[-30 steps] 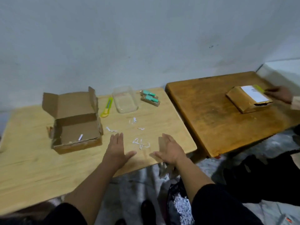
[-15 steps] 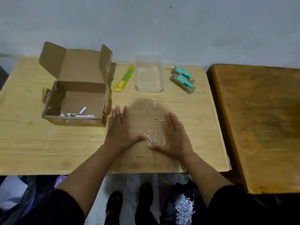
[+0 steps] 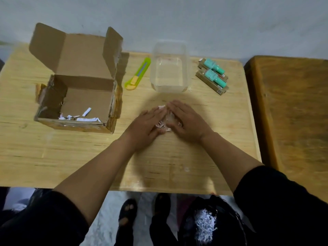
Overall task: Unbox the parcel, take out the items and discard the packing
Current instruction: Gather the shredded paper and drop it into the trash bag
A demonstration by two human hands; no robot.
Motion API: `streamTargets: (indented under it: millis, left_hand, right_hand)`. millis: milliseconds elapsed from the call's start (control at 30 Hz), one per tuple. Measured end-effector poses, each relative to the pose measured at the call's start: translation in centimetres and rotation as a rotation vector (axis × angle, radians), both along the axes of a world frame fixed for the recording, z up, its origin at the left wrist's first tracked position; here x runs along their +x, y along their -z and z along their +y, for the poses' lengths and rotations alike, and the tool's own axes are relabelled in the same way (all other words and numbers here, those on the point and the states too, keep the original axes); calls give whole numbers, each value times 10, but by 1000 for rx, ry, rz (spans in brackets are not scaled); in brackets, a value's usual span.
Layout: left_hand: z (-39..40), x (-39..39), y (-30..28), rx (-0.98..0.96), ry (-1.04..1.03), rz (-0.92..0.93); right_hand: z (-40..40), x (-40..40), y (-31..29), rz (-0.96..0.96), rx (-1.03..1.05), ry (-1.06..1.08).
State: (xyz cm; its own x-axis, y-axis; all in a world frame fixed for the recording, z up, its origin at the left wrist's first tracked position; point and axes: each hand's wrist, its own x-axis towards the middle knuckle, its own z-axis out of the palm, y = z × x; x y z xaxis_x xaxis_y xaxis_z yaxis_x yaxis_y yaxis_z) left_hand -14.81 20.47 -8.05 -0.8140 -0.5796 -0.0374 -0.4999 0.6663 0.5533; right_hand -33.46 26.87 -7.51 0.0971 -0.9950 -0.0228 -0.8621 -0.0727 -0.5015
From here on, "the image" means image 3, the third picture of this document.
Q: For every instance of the person's right hand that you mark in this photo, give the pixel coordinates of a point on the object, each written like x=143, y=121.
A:
x=189, y=122

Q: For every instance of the person's black sleeve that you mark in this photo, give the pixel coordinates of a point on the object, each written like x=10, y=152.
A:
x=282, y=207
x=46, y=220

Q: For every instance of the white shredded paper filler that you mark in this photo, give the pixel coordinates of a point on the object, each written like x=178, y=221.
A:
x=164, y=128
x=205, y=225

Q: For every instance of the green bottle item brown card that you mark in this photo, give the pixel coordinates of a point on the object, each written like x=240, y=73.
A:
x=215, y=78
x=214, y=66

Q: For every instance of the person's right black sandal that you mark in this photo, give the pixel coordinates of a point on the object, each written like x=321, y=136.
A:
x=162, y=204

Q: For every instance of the person's left black sandal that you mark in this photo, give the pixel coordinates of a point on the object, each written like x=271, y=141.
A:
x=127, y=211

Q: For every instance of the yellow-green utility knife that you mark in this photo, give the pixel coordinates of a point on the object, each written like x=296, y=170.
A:
x=139, y=72

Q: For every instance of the person's black right sleeve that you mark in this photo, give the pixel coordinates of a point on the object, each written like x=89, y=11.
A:
x=282, y=207

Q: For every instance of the person's left forearm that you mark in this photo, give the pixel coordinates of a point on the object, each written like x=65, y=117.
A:
x=97, y=174

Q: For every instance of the brown taped cardboard box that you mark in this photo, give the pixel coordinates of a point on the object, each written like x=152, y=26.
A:
x=82, y=56

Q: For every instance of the person's right forearm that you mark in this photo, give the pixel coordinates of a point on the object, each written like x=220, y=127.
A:
x=228, y=156

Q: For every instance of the person's black sandal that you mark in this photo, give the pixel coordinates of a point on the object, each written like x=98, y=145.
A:
x=127, y=211
x=162, y=204

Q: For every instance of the person's leg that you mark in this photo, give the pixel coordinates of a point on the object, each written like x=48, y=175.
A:
x=125, y=235
x=161, y=231

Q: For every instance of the person's left leg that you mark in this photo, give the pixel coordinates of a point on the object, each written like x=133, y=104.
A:
x=125, y=235

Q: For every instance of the white plastic bag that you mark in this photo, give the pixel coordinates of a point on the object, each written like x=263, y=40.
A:
x=18, y=199

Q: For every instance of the person's left hand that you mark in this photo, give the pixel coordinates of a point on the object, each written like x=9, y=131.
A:
x=146, y=128

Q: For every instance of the glossy black bin liner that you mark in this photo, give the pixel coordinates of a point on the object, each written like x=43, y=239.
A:
x=228, y=228

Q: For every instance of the person's black left sleeve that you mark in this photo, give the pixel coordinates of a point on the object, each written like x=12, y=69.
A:
x=46, y=220

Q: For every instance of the person's right leg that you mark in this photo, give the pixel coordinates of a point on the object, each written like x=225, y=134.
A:
x=161, y=231

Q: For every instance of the dark wooden side table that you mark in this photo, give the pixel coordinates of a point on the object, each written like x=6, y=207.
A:
x=289, y=112

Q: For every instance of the clear plastic container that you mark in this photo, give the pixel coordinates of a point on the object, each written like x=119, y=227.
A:
x=169, y=74

